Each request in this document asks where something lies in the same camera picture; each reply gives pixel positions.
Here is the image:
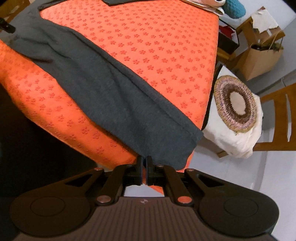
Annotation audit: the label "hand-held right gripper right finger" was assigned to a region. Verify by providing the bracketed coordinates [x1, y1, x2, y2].
[146, 156, 225, 206]

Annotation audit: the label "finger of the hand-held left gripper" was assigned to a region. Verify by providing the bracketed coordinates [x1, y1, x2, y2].
[0, 18, 16, 33]

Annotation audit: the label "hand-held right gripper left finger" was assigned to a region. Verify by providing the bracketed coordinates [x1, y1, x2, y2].
[66, 156, 144, 206]

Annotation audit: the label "dark grey pants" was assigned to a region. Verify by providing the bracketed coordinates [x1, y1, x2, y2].
[9, 5, 204, 171]

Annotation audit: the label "round crochet cushion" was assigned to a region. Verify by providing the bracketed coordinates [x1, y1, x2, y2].
[214, 75, 258, 134]

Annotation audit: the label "orange floral mat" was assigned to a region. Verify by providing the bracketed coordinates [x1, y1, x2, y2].
[0, 0, 220, 195]

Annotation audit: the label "brown paper bag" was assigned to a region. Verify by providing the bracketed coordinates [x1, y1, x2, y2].
[245, 35, 284, 81]

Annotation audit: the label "red cloth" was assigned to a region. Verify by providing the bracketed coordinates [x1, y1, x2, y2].
[218, 25, 238, 39]

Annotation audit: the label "white quilted garment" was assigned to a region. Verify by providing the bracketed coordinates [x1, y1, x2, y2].
[183, 0, 226, 16]

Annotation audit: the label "blue fleece garment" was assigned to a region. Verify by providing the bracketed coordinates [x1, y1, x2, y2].
[222, 0, 246, 18]

